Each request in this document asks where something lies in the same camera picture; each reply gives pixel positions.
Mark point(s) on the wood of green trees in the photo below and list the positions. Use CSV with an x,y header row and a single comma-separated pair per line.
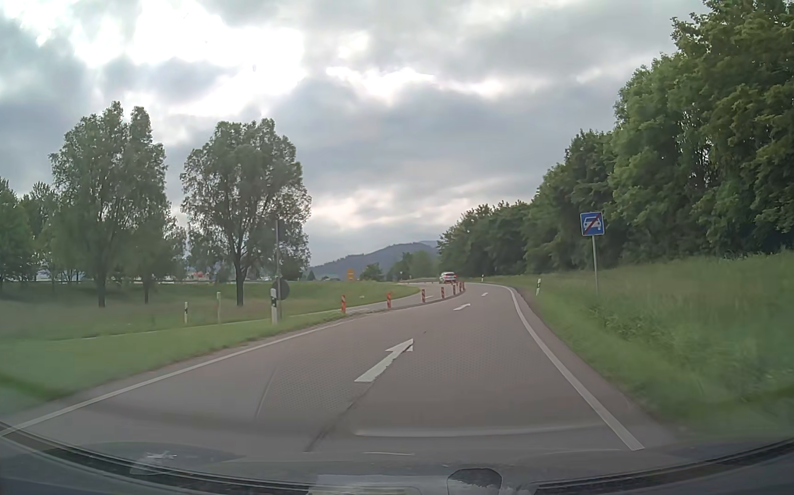
x,y
713,151

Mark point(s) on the blue square road sign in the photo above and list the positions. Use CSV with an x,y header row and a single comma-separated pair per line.
x,y
593,224

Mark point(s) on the distant wooded hill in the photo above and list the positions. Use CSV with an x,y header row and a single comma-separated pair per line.
x,y
376,258

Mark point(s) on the round road sign on pole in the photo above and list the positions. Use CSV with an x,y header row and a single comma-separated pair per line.
x,y
278,289

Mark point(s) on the car's own bonnet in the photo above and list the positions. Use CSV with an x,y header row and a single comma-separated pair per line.
x,y
397,474

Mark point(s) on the road markings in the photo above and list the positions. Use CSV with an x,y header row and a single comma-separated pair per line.
x,y
384,361

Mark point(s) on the grey asphalt road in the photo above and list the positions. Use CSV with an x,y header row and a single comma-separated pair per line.
x,y
465,385

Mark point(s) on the grassy bank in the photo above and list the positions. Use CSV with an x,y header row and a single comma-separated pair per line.
x,y
699,323

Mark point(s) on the pale wooden post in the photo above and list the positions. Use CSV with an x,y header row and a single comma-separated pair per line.
x,y
218,306

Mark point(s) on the grass verge with field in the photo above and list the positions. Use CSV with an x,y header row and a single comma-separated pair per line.
x,y
94,344

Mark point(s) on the cluster of distant trees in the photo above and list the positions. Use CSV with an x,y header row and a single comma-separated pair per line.
x,y
403,267

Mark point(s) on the small green tree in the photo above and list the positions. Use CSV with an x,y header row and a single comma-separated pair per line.
x,y
153,258

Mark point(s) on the tall green tree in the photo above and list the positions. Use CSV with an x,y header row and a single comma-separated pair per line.
x,y
105,185
239,185

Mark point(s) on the row of orange marker posts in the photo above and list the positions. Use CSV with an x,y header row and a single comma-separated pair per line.
x,y
389,300

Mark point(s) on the vehicle with red lamps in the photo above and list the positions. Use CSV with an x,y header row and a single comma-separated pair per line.
x,y
447,278

